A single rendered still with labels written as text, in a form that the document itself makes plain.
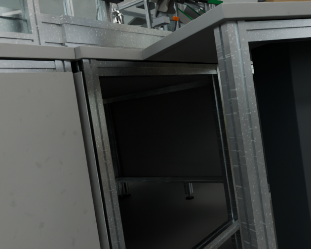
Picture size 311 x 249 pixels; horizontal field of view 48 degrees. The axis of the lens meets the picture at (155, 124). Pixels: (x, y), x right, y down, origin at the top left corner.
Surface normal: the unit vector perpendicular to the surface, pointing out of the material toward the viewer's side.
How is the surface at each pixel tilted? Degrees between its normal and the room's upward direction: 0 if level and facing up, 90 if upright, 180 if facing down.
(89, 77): 90
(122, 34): 90
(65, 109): 90
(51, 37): 90
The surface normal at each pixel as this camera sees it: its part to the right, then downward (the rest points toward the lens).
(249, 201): -0.91, 0.15
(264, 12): 0.40, -0.02
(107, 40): 0.79, -0.09
